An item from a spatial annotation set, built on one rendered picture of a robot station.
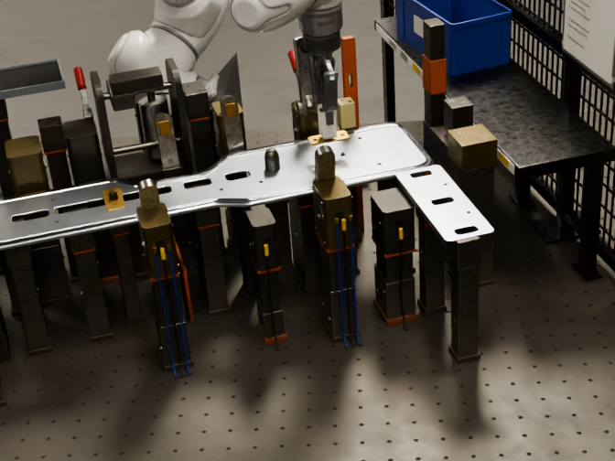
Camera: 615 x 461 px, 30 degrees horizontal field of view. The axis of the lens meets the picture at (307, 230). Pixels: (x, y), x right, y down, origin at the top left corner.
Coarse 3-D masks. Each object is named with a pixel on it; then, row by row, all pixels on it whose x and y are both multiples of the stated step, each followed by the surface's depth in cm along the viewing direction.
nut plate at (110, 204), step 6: (102, 192) 239; (108, 192) 239; (114, 192) 237; (120, 192) 239; (108, 198) 237; (114, 198) 236; (120, 198) 236; (108, 204) 235; (114, 204) 235; (120, 204) 234
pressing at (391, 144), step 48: (288, 144) 252; (336, 144) 252; (384, 144) 250; (48, 192) 241; (96, 192) 240; (192, 192) 237; (240, 192) 236; (288, 192) 235; (0, 240) 226; (48, 240) 227
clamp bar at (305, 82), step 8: (296, 40) 248; (296, 48) 248; (304, 48) 246; (296, 56) 250; (304, 56) 250; (296, 64) 251; (304, 64) 251; (304, 72) 252; (304, 80) 252; (312, 80) 252; (304, 88) 253; (312, 88) 253; (304, 96) 253; (312, 96) 255; (304, 104) 253; (304, 112) 254
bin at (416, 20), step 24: (408, 0) 282; (432, 0) 294; (456, 0) 293; (480, 0) 281; (408, 24) 286; (456, 24) 264; (480, 24) 267; (504, 24) 269; (456, 48) 267; (480, 48) 270; (504, 48) 273; (456, 72) 271
